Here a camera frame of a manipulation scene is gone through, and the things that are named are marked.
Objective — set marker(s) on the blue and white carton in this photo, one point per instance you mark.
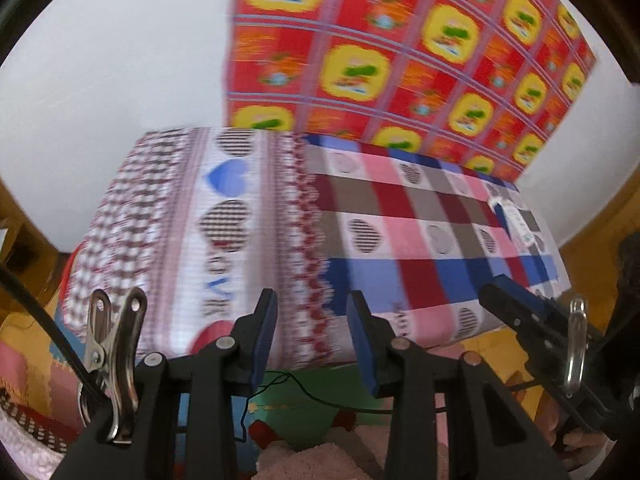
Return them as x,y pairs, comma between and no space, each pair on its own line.
515,220

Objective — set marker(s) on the wooden desk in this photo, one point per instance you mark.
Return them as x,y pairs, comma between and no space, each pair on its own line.
15,210

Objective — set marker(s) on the red floral wall cloth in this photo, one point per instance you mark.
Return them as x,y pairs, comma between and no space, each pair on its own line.
400,60

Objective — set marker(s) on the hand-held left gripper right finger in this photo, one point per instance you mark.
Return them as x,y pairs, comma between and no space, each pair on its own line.
361,345

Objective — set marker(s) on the metal spring clip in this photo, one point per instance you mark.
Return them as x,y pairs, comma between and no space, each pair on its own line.
572,382
122,360

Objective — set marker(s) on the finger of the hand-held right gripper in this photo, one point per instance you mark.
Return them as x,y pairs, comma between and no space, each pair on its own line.
525,292
530,325

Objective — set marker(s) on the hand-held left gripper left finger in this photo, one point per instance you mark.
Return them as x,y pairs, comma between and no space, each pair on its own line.
264,340

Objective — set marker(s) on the person's right hand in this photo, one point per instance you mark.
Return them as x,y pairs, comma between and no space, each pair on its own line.
580,447

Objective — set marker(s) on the polka dot cloth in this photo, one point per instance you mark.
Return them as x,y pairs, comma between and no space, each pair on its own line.
35,430

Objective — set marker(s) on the red perforated plastic basket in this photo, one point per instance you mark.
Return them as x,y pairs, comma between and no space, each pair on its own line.
67,280

